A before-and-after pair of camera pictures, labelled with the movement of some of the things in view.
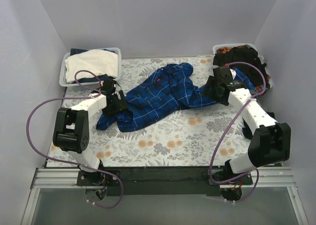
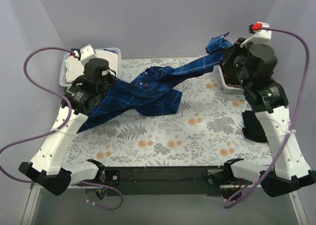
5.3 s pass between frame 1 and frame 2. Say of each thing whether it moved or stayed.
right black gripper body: moved
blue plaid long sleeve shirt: moved
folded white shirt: stayed
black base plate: stayed
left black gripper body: moved
